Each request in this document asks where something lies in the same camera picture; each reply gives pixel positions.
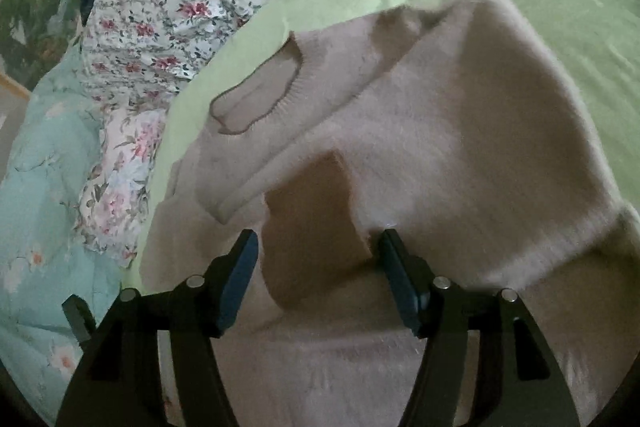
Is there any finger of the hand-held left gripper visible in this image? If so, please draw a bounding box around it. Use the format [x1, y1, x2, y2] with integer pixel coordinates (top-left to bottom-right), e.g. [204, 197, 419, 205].
[62, 294, 97, 344]

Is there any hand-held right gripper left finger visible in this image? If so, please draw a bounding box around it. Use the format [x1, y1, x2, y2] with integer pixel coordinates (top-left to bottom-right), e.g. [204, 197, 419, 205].
[55, 229, 259, 427]

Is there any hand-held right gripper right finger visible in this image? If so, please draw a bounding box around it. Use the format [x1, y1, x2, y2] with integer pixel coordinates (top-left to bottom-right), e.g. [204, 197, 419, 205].
[378, 229, 581, 427]

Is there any grey towel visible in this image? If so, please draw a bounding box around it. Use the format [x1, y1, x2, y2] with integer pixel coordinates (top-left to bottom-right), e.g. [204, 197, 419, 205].
[140, 0, 640, 427]

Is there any teal floral blanket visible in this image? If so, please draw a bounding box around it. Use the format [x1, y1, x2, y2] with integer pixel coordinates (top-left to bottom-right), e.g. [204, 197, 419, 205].
[0, 42, 151, 423]

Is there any pastel floral ruffled pillow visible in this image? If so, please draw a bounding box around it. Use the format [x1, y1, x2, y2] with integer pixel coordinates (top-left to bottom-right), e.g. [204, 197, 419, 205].
[75, 102, 168, 268]

